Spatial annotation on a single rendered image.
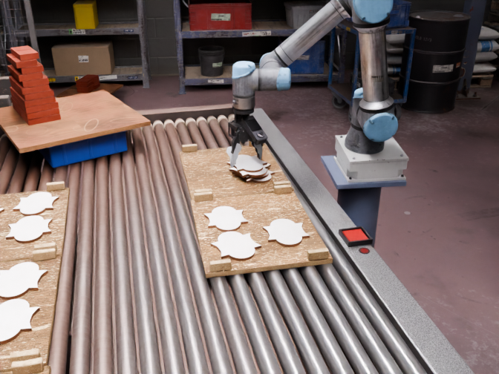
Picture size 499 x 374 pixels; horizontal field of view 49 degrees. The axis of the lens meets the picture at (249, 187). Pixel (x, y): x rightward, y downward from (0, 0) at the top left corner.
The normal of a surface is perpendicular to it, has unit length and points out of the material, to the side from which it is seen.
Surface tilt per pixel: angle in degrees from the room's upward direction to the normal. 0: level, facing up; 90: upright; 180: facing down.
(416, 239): 0
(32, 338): 0
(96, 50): 90
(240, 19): 90
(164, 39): 90
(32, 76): 90
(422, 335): 0
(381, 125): 101
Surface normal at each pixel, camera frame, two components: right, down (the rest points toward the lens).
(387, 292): 0.00, -0.89
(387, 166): 0.11, 0.45
